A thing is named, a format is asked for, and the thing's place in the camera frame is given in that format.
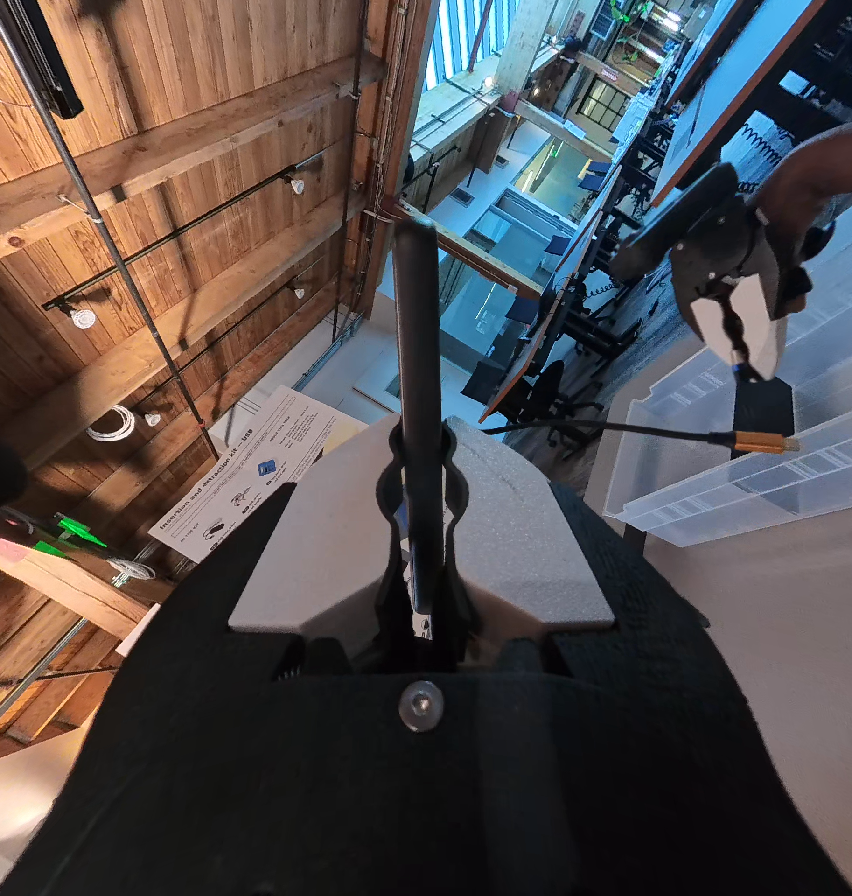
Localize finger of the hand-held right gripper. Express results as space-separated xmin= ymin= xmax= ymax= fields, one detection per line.
xmin=728 ymin=274 xmax=789 ymax=384
xmin=688 ymin=288 xmax=750 ymax=373

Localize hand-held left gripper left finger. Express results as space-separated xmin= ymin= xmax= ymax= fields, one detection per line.
xmin=228 ymin=416 xmax=407 ymax=638

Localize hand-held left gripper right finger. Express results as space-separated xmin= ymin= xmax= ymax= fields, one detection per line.
xmin=440 ymin=415 xmax=617 ymax=644

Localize small black usb hub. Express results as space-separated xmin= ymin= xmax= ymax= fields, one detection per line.
xmin=730 ymin=357 xmax=796 ymax=459

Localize black usb cable orange plugs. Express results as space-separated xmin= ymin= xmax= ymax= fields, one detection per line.
xmin=481 ymin=419 xmax=803 ymax=454

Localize clear plastic bin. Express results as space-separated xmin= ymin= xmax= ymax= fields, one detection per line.
xmin=603 ymin=203 xmax=852 ymax=548

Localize long black usb hub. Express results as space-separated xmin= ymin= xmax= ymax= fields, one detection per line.
xmin=392 ymin=216 xmax=444 ymax=641

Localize person's right hand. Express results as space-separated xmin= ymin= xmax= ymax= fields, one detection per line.
xmin=754 ymin=149 xmax=848 ymax=265

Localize printed instruction board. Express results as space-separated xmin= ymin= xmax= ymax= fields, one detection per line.
xmin=148 ymin=384 xmax=351 ymax=564

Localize black office chair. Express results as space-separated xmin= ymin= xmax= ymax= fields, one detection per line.
xmin=461 ymin=359 xmax=570 ymax=449

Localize wooden-edged office desk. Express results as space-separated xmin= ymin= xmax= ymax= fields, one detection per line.
xmin=478 ymin=164 xmax=626 ymax=424

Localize green tag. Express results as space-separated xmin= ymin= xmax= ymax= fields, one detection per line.
xmin=37 ymin=513 xmax=110 ymax=559

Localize metal ceiling pipe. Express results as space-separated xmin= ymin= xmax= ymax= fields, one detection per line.
xmin=0 ymin=0 xmax=222 ymax=459

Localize black linear ceiling light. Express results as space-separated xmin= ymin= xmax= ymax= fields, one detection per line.
xmin=0 ymin=0 xmax=84 ymax=119

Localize black light track rail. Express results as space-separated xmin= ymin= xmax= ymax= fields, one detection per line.
xmin=42 ymin=153 xmax=325 ymax=314

